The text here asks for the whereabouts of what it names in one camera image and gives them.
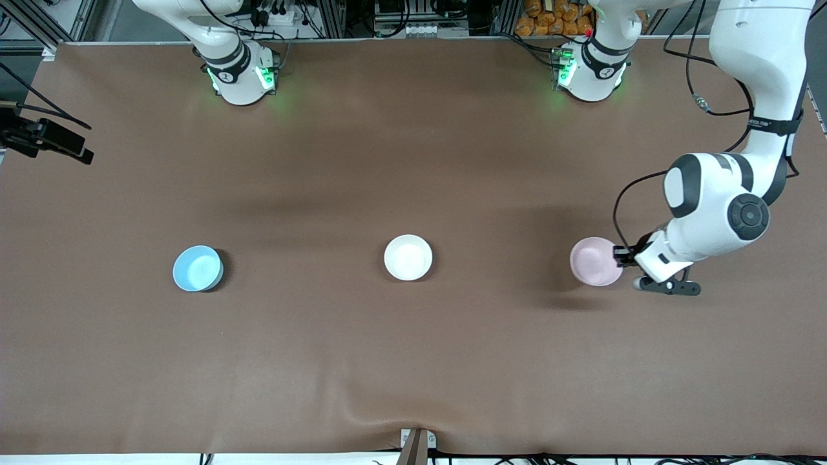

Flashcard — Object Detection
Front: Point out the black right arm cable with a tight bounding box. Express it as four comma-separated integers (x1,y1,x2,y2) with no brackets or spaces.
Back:
0,61,92,130

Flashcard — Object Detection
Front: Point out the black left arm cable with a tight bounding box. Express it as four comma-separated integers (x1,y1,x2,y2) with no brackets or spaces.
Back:
612,32,805,249

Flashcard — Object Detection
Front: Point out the pink bowl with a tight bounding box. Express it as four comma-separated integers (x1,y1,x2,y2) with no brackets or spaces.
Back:
569,236,625,287

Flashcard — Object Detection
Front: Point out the orange packaged snacks pile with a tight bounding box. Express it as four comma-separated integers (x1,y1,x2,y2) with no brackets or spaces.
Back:
515,0,594,37

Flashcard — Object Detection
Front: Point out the metal bracket with brown post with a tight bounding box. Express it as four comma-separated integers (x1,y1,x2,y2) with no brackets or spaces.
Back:
399,428,437,465

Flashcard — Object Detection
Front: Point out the background electronics unit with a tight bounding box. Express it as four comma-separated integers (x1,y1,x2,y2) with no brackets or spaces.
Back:
372,0,453,38

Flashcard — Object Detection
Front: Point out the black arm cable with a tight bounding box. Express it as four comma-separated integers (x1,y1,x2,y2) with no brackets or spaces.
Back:
0,61,92,130
612,32,805,249

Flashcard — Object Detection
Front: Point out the brown table mat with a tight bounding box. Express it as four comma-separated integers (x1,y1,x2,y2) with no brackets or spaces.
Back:
0,39,827,456

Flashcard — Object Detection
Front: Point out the white power strip with plugs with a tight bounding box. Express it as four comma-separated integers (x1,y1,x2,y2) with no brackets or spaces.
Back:
249,0,301,26

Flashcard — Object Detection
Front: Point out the aluminium frame post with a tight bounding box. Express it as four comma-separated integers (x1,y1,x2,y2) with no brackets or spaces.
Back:
315,0,346,39
489,0,521,36

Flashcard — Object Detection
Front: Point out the aluminium frame profile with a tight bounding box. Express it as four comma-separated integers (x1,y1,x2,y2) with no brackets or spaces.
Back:
804,77,827,136
0,0,98,56

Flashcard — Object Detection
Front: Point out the blue bowl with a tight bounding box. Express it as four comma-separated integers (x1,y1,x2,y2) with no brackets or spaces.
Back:
173,245,225,293

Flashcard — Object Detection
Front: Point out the white bowl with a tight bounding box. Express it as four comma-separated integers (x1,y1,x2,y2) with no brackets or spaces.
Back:
384,234,434,282

